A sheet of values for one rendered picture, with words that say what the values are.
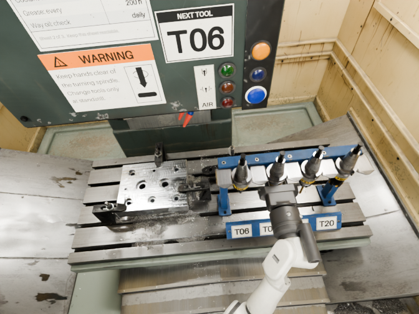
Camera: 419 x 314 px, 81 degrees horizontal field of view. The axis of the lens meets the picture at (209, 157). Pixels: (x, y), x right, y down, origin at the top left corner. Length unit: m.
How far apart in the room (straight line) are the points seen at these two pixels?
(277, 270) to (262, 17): 0.57
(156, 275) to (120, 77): 0.94
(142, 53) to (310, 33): 1.37
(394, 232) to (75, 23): 1.28
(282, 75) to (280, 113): 0.29
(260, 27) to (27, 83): 0.35
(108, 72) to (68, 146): 1.64
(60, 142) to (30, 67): 1.66
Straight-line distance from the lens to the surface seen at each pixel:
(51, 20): 0.40
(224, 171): 0.79
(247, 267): 1.15
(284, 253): 0.70
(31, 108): 0.51
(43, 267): 1.50
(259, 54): 0.38
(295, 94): 1.92
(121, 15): 0.37
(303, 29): 1.64
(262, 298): 0.78
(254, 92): 0.42
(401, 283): 1.28
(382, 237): 1.31
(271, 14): 0.37
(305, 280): 1.23
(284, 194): 0.78
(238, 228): 1.00
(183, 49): 0.38
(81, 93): 0.45
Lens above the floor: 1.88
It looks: 53 degrees down
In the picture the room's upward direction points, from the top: 6 degrees counter-clockwise
